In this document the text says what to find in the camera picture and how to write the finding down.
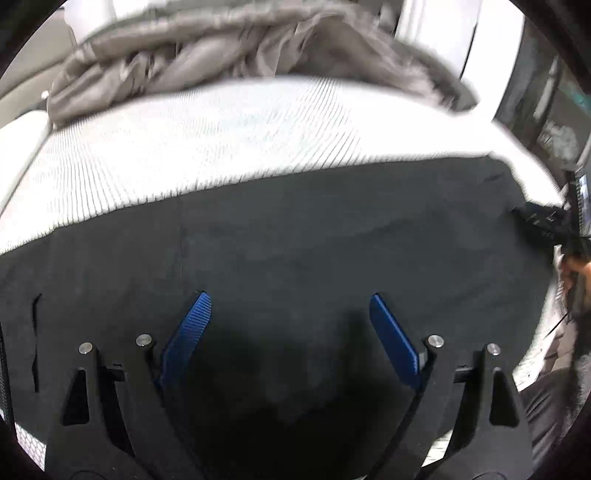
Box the open wardrobe with clothes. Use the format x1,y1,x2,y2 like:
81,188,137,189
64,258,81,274
496,20,590,186

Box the grey crumpled duvet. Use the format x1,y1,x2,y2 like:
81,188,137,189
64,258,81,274
47,1,478,125

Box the black pants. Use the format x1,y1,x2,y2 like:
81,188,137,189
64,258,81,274
1,157,554,479

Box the white mesh mattress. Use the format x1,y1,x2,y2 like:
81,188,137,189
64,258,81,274
1,77,562,479

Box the person's right hand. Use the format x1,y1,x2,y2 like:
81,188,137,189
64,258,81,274
559,255,590,310

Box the beige padded headboard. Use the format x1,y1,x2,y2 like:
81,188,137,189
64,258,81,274
1,7,76,126

